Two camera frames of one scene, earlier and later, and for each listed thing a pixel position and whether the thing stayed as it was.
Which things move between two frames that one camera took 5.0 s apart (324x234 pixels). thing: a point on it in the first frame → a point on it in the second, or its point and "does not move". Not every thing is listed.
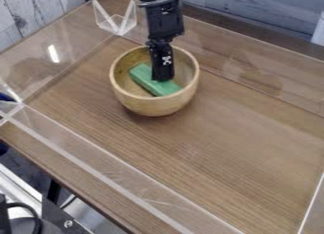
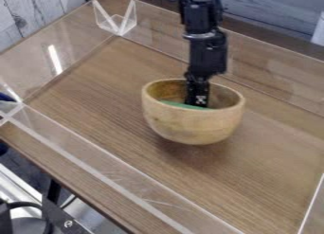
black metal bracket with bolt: x=56 y=215 does not move
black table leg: x=53 y=191 does not move
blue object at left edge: x=5 y=97 does not move
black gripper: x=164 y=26 → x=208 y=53
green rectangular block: x=157 y=88 → x=184 y=104
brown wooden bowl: x=136 y=99 → x=192 y=126
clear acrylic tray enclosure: x=230 y=167 does not move
